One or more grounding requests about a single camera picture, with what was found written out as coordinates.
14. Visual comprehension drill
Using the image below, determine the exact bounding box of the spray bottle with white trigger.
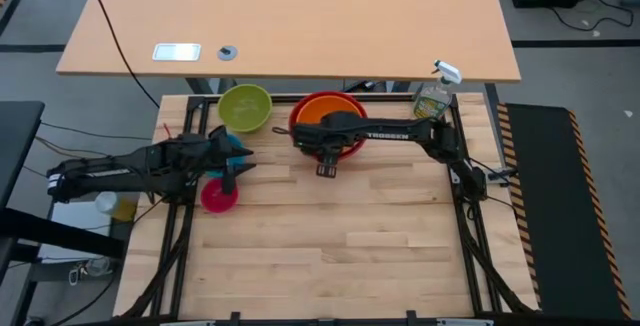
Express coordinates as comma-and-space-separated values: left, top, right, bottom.
412, 59, 463, 120

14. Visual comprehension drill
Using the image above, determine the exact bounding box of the black side desk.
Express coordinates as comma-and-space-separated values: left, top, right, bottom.
0, 100, 127, 326

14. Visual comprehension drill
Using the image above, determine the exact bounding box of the clear bottle with yellow liquid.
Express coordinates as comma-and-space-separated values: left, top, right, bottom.
94, 190, 139, 223

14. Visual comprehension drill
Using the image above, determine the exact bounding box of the teal plastic cup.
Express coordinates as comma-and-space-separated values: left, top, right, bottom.
204, 133, 248, 179

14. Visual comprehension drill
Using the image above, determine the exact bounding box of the red bowl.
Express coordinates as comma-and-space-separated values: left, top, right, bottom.
288, 90, 369, 163

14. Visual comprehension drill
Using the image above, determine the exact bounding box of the orange bowl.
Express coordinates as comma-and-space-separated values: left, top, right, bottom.
295, 94, 363, 127

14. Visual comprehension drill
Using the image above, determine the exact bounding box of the long black cable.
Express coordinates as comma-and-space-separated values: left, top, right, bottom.
82, 0, 161, 109

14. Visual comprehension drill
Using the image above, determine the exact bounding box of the black floor cable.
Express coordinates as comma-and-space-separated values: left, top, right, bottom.
547, 0, 635, 33

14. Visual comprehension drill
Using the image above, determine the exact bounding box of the black mat with hazard stripes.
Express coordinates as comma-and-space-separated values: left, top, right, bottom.
495, 101, 634, 321

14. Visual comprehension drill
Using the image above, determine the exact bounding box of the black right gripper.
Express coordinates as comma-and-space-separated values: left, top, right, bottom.
291, 111, 352, 179

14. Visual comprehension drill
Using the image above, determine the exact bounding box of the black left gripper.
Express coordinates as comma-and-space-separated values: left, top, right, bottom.
198, 124, 258, 196

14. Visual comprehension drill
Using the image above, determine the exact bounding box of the white rectangular desk plate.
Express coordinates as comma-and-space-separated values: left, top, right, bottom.
151, 42, 203, 63

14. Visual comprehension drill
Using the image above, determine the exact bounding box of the thin black cable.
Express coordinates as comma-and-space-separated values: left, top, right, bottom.
39, 121, 153, 142

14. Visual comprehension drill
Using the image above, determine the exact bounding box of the green bowl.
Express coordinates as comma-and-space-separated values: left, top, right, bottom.
216, 83, 274, 134

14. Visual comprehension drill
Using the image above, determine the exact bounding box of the black aluminium table frame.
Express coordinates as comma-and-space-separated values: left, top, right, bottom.
117, 92, 540, 326

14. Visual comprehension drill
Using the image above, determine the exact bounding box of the light wooden desk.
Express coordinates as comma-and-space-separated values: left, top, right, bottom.
55, 0, 522, 95

